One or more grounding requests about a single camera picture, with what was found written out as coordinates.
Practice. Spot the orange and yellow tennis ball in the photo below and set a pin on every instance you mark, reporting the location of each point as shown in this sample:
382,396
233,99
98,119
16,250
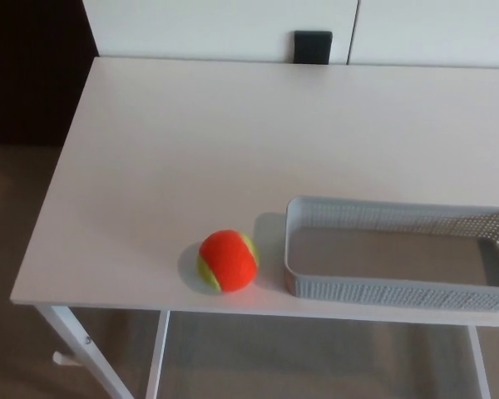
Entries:
228,266

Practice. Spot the grey perforated plastic basket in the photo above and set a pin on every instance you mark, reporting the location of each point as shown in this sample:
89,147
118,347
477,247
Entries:
382,253

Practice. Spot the grey mesh table shelf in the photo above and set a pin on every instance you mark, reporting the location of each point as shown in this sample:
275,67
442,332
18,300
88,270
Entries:
316,361

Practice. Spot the white cabinet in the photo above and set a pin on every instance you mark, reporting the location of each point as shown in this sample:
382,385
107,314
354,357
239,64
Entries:
299,29

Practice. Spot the black wall socket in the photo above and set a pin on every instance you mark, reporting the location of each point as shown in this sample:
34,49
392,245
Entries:
312,47

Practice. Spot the white metal table frame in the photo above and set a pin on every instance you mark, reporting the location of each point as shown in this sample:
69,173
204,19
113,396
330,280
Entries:
79,345

